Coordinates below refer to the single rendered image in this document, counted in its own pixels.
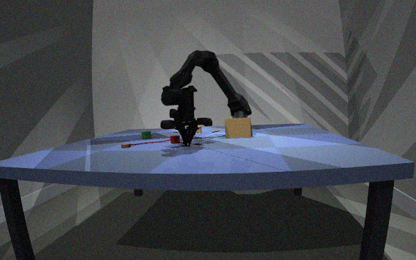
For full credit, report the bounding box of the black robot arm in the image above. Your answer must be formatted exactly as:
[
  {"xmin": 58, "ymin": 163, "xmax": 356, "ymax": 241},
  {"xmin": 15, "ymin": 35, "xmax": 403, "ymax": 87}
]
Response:
[{"xmin": 161, "ymin": 50, "xmax": 252, "ymax": 118}]

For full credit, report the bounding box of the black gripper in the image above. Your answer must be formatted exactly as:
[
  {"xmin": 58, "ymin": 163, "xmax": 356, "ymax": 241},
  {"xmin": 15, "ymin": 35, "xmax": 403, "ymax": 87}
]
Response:
[{"xmin": 160, "ymin": 104, "xmax": 212, "ymax": 147}]

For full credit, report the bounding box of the small green cube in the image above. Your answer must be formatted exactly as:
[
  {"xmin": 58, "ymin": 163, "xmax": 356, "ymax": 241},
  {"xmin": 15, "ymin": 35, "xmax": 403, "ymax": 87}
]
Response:
[{"xmin": 142, "ymin": 131, "xmax": 152, "ymax": 139}]

